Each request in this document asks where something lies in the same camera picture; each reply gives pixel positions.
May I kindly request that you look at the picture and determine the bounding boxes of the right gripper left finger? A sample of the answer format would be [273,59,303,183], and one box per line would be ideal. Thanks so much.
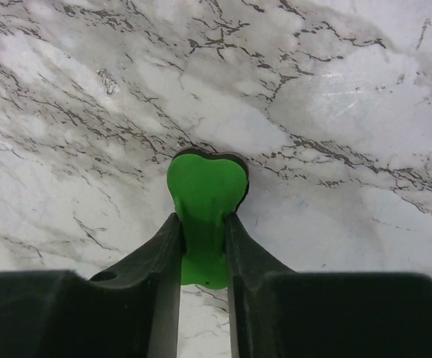
[0,215,183,357]

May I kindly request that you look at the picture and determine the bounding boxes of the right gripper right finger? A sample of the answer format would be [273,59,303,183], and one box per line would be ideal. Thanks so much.
[225,214,432,357]

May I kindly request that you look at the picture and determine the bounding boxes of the green whiteboard eraser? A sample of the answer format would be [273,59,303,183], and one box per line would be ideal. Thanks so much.
[166,147,249,290]

